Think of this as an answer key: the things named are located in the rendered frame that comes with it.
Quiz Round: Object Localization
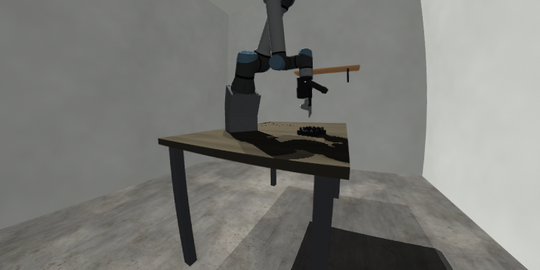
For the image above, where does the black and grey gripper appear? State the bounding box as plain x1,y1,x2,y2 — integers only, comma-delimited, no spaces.
297,76,313,117

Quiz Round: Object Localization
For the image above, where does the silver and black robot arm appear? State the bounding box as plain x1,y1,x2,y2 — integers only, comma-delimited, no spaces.
231,0,313,94

